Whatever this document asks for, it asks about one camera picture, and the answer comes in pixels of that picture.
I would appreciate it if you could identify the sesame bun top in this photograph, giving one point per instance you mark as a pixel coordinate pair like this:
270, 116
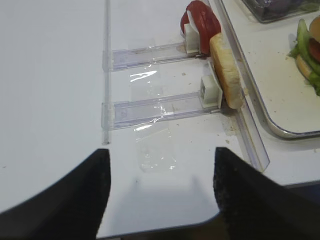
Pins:
314, 28

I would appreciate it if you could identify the tomato slice on tray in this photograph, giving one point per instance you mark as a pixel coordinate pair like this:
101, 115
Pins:
314, 49

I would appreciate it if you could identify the white pusher block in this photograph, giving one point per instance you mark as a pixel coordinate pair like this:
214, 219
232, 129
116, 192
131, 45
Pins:
192, 39
211, 93

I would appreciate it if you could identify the clear plastic box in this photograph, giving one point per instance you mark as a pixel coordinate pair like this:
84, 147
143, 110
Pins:
256, 10

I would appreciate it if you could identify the clear pusher track lower left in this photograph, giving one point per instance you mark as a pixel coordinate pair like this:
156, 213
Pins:
125, 114

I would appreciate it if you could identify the cream metal tray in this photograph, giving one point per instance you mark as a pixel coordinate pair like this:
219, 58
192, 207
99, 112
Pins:
290, 105

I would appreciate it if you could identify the clear rail left of tray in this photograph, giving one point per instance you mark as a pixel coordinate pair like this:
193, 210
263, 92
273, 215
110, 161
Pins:
256, 152

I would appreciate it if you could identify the clear tape patch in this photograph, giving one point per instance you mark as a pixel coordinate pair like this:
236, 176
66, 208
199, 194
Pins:
153, 140

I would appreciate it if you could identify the white pusher block lower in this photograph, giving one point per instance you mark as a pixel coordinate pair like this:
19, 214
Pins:
211, 93

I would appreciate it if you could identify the green lettuce leaf on tray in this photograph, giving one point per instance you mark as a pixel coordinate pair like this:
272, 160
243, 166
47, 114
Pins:
301, 48

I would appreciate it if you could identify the clear rail far left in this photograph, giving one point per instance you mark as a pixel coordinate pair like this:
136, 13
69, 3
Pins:
106, 65

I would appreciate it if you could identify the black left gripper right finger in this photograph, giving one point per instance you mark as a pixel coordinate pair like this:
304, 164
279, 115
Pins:
254, 207

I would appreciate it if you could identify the green lettuce in box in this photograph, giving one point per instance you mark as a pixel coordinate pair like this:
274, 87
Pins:
309, 5

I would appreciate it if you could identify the red tomato slices stack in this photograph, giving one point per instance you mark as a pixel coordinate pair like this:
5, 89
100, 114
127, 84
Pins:
206, 23

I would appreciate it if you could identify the white bread slice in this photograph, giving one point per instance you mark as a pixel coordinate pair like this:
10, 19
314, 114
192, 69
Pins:
226, 70

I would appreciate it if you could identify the white pusher block upper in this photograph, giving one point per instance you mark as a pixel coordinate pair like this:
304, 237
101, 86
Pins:
192, 39

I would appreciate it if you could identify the clear pusher track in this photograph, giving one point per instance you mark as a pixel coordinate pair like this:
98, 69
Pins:
125, 114
132, 58

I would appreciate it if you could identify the bottom bun under stack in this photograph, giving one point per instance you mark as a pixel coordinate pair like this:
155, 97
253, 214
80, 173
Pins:
303, 67

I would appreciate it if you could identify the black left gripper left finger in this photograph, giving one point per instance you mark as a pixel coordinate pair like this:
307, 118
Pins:
70, 209

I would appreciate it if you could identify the clear pusher track upper left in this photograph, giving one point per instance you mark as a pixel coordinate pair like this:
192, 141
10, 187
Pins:
132, 58

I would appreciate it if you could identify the purple cabbage in box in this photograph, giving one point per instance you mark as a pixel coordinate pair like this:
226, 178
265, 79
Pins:
276, 8

